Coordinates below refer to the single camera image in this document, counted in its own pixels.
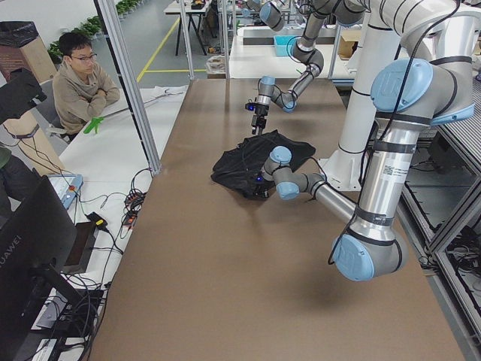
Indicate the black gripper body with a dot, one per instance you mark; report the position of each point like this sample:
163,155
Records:
260,111
261,187

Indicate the black printed t-shirt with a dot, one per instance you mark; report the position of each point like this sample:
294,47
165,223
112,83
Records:
235,168

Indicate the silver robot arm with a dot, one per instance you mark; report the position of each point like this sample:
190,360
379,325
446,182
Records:
303,50
368,246

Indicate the blue plastic bin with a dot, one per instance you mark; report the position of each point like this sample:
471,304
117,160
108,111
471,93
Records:
283,45

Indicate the white pillar with base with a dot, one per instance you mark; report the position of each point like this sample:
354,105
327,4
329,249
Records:
415,62

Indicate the green plastic tool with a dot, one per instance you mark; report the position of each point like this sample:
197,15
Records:
93,125

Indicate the seated person in hoodie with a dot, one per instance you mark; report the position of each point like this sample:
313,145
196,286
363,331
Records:
82,89

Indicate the teach pendant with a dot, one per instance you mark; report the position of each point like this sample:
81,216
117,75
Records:
67,187

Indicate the black computer monitor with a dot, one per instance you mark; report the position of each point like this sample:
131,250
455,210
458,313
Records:
35,243

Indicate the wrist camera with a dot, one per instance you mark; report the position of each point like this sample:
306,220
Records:
258,179
251,106

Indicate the aluminium cage frame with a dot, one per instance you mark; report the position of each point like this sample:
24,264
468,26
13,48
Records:
111,28

